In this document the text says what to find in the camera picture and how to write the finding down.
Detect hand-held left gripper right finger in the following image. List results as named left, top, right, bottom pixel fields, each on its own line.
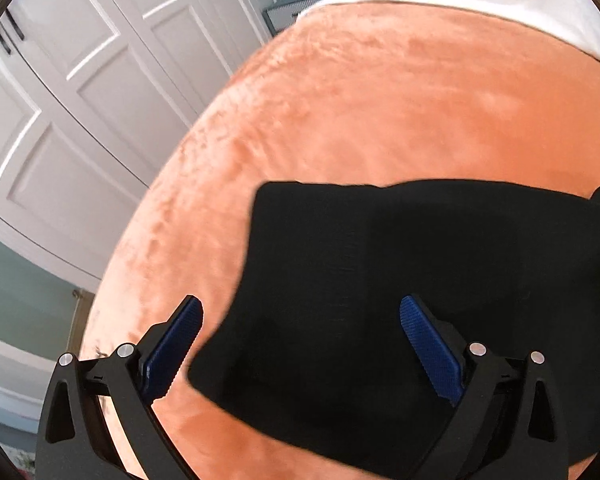
left=399, top=295, right=569, bottom=480

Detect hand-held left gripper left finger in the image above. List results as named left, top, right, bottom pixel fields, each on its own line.
left=36, top=295, right=204, bottom=480

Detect white wardrobe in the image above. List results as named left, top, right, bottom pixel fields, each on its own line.
left=0, top=0, right=283, bottom=281

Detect black pants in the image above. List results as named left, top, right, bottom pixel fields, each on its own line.
left=186, top=180, right=600, bottom=480

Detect grey ribbed cabinet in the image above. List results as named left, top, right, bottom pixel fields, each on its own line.
left=263, top=0, right=327, bottom=37

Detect orange plush blanket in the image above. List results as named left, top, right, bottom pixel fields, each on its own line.
left=78, top=1, right=600, bottom=480

